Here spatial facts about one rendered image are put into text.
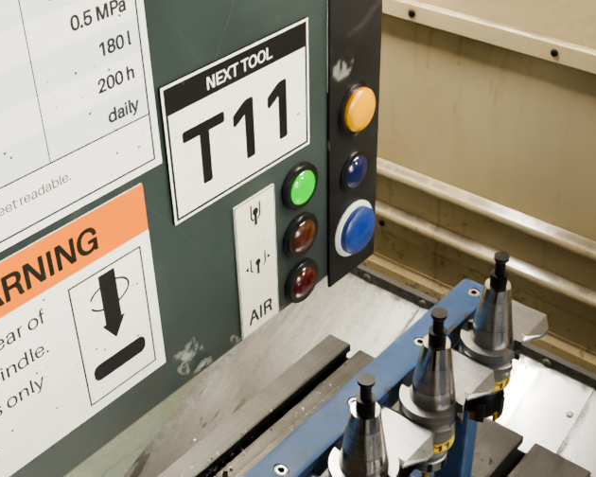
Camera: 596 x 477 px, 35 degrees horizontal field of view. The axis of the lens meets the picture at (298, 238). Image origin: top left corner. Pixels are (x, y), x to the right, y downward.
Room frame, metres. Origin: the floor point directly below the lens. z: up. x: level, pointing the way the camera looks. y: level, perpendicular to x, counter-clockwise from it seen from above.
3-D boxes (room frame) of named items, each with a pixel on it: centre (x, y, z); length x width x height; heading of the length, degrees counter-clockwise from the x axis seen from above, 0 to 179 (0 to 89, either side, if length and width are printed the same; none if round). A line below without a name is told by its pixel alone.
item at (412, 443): (0.62, -0.09, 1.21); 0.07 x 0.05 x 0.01; 49
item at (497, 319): (0.74, -0.20, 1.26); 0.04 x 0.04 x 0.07
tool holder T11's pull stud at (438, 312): (0.66, -0.13, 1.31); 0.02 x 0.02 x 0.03
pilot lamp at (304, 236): (0.43, 0.00, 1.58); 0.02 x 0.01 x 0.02; 139
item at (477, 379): (0.70, -0.16, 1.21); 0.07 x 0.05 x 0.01; 49
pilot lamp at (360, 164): (0.47, -0.03, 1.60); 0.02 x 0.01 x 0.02; 139
